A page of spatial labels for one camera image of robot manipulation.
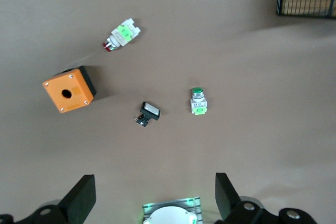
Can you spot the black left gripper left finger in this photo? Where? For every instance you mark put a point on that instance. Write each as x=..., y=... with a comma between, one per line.
x=78, y=203

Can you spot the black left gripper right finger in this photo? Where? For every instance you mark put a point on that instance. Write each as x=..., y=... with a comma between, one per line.
x=228, y=200

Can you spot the green white switch component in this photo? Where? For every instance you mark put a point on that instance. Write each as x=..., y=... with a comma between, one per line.
x=122, y=33

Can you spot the orange button box with hole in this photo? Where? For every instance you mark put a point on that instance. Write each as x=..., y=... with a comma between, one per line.
x=76, y=95

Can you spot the green push button switch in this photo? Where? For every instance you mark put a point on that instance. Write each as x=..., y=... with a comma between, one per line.
x=198, y=103

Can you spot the black switch white rectangular face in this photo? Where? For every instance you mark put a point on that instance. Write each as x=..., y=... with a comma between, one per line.
x=150, y=109

